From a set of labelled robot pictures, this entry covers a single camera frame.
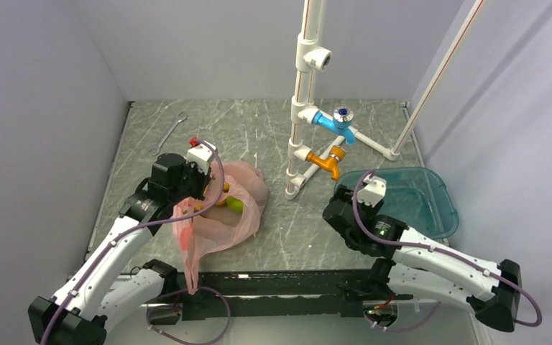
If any white PVC pipe stand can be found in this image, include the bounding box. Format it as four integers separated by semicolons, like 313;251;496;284
285;0;397;200

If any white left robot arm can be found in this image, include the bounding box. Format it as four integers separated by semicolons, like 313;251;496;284
28;145;223;344

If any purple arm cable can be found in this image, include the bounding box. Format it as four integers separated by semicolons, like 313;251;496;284
351;170;543;334
40;139;233;345

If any yellow fake fruit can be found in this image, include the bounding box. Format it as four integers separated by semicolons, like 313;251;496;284
193;182;230;212

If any white slanted pole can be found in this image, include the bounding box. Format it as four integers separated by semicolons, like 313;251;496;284
390;0;484;157

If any pink plastic bag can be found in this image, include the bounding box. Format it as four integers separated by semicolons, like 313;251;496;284
171;161;269;295

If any teal plastic basin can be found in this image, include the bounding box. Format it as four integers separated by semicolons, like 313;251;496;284
334;166;460;241

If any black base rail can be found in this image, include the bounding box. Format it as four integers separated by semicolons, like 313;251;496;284
149;269;410;321

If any green fake fruit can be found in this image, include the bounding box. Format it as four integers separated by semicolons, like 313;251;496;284
226;196;244;214

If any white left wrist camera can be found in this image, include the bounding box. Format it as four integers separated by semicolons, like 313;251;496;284
185;137;219;175

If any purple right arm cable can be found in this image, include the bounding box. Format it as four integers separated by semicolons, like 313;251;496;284
351;170;543;334

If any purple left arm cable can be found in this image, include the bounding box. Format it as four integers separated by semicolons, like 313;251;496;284
40;139;233;345

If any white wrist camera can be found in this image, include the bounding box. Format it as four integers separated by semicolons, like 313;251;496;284
185;137;219;175
356;175;387;207

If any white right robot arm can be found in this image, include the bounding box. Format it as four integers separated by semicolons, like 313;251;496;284
322;197;521;333

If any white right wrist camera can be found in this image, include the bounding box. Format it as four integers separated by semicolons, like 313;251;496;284
356;175;387;207

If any blue plastic faucet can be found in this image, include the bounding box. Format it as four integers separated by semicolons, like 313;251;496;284
312;107;356;145

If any silver wrench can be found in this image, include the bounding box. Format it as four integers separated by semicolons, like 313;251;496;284
147;111;188;157

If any orange plastic faucet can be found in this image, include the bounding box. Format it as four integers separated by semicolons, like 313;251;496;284
305;146;346;181

